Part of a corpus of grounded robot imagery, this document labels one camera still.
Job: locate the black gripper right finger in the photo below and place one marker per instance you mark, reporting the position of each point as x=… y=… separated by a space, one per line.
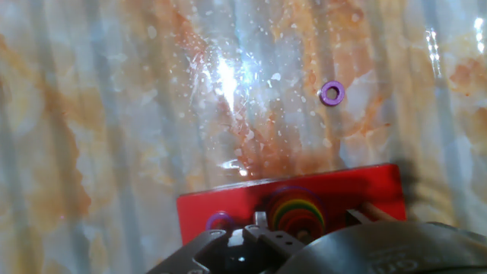
x=355 y=217

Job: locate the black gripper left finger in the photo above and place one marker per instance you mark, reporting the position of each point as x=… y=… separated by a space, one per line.
x=274 y=239

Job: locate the red Hanoi base with pegs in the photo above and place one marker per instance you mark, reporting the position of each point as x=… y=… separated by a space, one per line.
x=361 y=186

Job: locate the marble pattern mat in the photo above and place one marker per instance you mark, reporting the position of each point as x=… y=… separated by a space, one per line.
x=114 y=114

